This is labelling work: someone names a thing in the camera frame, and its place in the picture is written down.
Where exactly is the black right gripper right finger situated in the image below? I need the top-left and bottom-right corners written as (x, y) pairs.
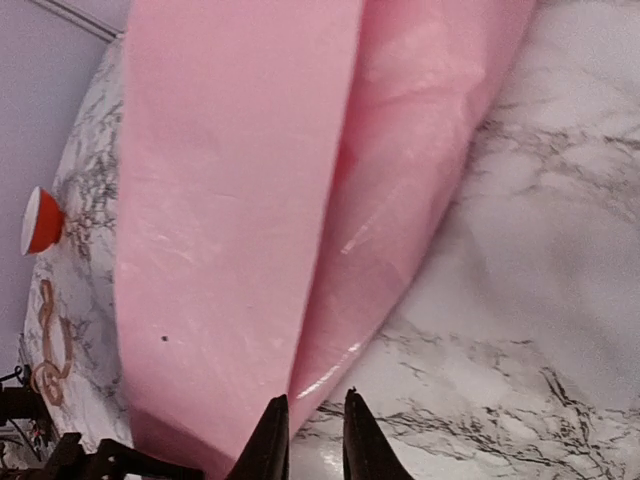
top-left (342, 388), bottom-right (413, 480)

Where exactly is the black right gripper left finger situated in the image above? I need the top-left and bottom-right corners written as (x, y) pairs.
top-left (226, 394), bottom-right (290, 480)

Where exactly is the beige raffia ribbon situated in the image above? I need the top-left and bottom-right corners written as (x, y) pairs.
top-left (30, 279), bottom-right (73, 407)

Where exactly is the pink wrapping paper sheet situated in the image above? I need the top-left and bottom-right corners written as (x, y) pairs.
top-left (115, 1), bottom-right (533, 479)

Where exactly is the white bowl with red outside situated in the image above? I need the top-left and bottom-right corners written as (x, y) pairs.
top-left (20, 186), bottom-right (65, 256)

